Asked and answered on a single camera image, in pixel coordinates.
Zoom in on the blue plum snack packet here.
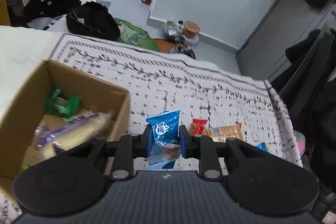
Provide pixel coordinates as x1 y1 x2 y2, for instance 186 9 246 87
146 110 181 170

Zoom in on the green snack packet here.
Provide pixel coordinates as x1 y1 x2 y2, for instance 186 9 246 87
45 88 81 119

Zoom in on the purple white snack pack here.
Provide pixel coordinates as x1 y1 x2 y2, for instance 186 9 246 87
37 110 114 160

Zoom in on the purple pastry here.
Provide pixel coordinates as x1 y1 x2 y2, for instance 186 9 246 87
31 122 51 149

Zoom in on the red snack packet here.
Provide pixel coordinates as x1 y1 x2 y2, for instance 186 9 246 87
189 119 207 136

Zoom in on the orange cracker packet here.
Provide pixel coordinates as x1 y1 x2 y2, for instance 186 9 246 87
202 123 243 143

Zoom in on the patterned white cloth mat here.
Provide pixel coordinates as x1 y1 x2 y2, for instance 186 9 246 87
0 32 304 219

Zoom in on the small blue snack packet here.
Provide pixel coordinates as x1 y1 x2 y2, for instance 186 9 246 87
255 142 269 152

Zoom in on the brown cardboard box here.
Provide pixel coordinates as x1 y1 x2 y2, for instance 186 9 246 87
0 58 132 204

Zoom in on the green cartoon floor mat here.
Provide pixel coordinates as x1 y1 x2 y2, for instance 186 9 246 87
114 18 160 52

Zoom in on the clear bag of items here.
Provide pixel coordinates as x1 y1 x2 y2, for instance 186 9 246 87
161 20 183 42

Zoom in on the grey door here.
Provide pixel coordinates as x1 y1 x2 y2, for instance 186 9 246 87
236 0 335 82

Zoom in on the brown lidded jar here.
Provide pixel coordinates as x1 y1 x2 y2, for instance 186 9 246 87
183 21 200 39

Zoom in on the black backpack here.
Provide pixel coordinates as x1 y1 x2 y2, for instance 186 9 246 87
66 1 121 41

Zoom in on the white bed sheet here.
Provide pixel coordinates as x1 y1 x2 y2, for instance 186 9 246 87
0 26 62 115

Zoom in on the black jacket on floor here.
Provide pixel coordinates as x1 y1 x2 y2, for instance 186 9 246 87
23 0 81 27

